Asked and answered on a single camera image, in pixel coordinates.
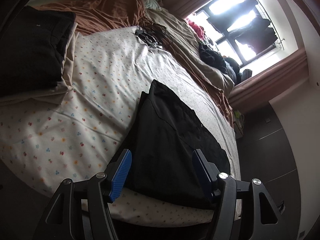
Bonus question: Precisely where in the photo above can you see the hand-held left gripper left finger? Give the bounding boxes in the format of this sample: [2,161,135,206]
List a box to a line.
[45,149,133,240]

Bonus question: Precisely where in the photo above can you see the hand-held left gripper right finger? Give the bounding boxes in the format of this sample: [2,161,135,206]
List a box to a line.
[192,149,287,240]

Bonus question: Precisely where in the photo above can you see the black shirt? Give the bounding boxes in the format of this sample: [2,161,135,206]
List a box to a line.
[124,79,231,209]

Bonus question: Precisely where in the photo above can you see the black clothes pile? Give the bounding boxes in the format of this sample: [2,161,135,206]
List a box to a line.
[199,41,227,75]

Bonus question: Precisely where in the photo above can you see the folded beige clothes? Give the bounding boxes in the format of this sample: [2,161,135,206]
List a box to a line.
[0,21,80,105]

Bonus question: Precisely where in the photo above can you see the red clothes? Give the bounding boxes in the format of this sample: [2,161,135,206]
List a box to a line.
[187,19,205,40]

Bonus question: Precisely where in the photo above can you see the folded black clothes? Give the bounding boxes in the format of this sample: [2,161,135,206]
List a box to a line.
[0,5,77,98]

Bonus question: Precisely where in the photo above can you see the white nightstand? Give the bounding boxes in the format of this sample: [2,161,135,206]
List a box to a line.
[232,110,244,139]

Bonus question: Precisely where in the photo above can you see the floral white bed sheet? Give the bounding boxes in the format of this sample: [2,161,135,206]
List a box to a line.
[0,25,242,224]

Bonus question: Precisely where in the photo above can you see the dark cushion pile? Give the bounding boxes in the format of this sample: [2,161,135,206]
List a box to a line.
[224,56,253,85]

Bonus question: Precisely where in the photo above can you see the short dark hanging garment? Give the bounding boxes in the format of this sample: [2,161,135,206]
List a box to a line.
[235,27,278,55]

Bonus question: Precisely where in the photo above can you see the beige duvet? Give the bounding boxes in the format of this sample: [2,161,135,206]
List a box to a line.
[145,9,234,95]

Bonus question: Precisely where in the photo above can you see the long dark hanging garment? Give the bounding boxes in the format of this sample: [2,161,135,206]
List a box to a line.
[207,0,258,33]

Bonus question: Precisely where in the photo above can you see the orange blanket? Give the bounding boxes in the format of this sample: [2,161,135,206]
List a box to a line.
[34,0,235,128]

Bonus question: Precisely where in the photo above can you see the window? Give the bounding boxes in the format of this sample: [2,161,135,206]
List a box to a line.
[185,0,285,67]

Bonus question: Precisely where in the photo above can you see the black cables bundle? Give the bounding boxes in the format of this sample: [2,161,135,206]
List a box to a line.
[135,21,173,48]

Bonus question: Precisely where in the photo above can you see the clothes rail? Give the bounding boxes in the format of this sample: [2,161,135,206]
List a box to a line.
[246,0,285,50]

